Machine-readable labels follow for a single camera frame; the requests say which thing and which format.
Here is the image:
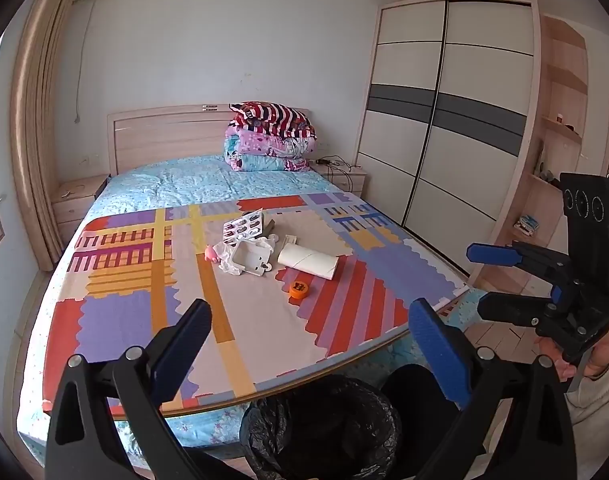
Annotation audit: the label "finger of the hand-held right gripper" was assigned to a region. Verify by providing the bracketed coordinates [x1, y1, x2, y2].
[477, 292, 560, 333]
[466, 241, 573, 286]

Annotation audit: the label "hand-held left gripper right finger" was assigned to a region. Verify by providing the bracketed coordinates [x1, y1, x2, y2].
[409, 297, 578, 480]

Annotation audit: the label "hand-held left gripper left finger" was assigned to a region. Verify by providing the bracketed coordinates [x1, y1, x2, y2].
[44, 299, 250, 480]

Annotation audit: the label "white plastic packaging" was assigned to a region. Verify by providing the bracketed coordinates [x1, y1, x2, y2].
[213, 236, 278, 277]

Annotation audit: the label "white plastic box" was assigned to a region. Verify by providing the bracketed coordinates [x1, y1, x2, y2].
[233, 240, 275, 277]

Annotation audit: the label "silver blister pack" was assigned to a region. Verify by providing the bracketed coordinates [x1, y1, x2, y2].
[223, 209, 266, 240]

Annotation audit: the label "trash bin with black bag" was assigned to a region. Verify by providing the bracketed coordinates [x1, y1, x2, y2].
[239, 374, 403, 480]

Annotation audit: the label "white paper roll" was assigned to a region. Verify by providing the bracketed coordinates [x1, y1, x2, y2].
[277, 245, 339, 281]

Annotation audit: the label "person's right forearm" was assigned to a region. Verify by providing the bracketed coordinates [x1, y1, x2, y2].
[565, 352, 609, 461]

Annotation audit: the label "person's right hand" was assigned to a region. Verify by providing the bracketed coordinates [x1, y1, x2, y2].
[532, 325, 609, 381]

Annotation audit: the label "wooden corner shelf unit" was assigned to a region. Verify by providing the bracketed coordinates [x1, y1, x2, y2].
[467, 15, 590, 296]

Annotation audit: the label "sliding door wardrobe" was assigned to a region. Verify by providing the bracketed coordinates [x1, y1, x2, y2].
[355, 0, 541, 281]

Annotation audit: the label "wooden bed with blue sheet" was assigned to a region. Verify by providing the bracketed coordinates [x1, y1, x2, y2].
[17, 155, 485, 461]

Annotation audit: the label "wooden nightstand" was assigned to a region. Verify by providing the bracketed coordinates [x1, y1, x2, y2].
[309, 162, 368, 198]
[51, 174, 110, 231]

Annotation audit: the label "blue folded quilt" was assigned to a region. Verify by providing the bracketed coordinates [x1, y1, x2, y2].
[224, 150, 313, 174]

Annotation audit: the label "wooden bed headboard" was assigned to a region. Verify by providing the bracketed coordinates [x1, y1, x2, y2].
[107, 104, 313, 178]

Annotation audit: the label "pink folded quilt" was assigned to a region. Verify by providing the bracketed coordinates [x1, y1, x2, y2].
[223, 125, 318, 162]

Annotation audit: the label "beige curtain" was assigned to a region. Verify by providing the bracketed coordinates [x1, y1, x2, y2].
[10, 0, 82, 273]

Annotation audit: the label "black charger cables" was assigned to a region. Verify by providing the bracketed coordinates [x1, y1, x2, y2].
[315, 155, 361, 172]

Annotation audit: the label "air conditioner power cord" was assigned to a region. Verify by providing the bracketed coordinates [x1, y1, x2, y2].
[73, 0, 99, 125]

